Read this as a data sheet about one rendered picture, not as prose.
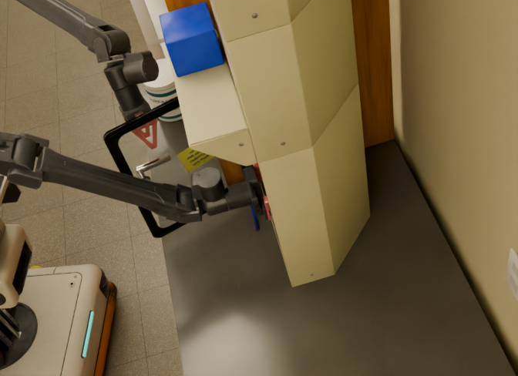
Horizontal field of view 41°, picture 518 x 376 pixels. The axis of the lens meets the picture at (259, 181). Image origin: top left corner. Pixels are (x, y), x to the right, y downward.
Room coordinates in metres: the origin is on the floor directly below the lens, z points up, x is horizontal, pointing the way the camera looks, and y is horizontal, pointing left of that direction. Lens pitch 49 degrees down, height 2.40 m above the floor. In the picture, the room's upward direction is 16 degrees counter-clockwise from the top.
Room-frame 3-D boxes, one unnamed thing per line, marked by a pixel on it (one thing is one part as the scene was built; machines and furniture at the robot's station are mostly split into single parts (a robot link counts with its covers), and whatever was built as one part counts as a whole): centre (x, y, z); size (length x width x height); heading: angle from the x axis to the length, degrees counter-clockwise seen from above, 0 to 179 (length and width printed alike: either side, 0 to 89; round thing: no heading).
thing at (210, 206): (1.04, 0.11, 1.17); 0.07 x 0.06 x 0.07; 91
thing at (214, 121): (1.06, 0.05, 1.46); 0.32 x 0.11 x 0.10; 1
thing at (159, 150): (1.16, 0.16, 1.19); 0.30 x 0.01 x 0.40; 107
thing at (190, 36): (1.14, 0.05, 1.55); 0.10 x 0.10 x 0.09; 1
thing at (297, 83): (1.06, -0.13, 1.32); 0.32 x 0.25 x 0.77; 1
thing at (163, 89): (1.66, 0.20, 1.01); 0.13 x 0.13 x 0.15
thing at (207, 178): (1.05, 0.14, 1.21); 0.12 x 0.09 x 0.11; 80
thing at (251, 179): (1.08, -0.02, 1.16); 0.09 x 0.07 x 0.07; 91
